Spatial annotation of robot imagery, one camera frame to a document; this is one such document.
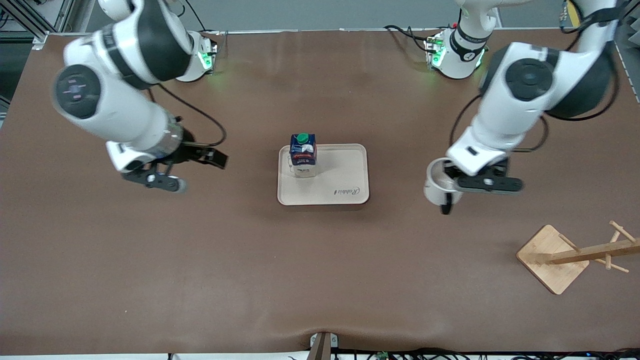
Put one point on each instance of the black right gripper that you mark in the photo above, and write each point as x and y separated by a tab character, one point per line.
188	148

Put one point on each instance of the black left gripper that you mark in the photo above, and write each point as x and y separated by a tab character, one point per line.
449	173

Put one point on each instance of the blue milk carton green cap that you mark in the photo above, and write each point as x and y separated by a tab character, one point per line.
303	155

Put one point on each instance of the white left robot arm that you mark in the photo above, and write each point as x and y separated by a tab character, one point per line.
520	95

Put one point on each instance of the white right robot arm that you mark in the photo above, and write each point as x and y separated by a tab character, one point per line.
120	75

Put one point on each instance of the wooden cup rack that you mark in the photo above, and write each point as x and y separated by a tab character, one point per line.
550	260

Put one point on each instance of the brown table cover mat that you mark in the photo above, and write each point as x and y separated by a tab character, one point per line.
200	250

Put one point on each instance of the beige plastic tray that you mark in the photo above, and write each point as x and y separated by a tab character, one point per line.
330	175

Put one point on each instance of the metal table edge clamp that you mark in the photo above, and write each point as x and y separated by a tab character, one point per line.
324	345

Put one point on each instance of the aluminium frame profile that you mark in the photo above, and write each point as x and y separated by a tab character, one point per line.
30	22

